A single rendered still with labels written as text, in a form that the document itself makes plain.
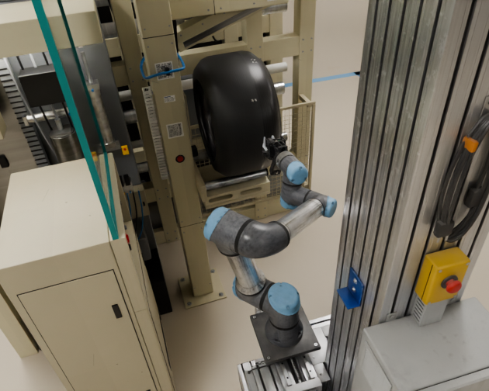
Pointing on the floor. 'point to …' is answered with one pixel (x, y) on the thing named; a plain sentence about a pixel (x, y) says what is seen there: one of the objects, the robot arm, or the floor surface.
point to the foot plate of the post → (202, 295)
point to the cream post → (164, 31)
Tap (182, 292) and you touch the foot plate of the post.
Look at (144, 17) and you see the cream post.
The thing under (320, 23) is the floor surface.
